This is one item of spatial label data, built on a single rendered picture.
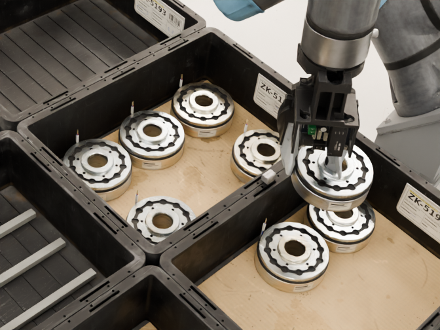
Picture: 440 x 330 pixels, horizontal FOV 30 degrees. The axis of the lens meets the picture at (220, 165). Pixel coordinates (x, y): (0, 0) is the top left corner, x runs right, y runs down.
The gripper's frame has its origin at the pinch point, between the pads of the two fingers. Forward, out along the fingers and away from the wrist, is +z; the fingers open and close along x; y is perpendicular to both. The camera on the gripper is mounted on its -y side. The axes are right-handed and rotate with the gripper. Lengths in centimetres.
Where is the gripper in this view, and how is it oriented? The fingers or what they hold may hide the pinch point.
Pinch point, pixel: (310, 164)
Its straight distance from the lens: 107.5
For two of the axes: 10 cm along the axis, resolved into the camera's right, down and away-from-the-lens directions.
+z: -0.6, 7.0, 7.1
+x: 10.0, 0.8, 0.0
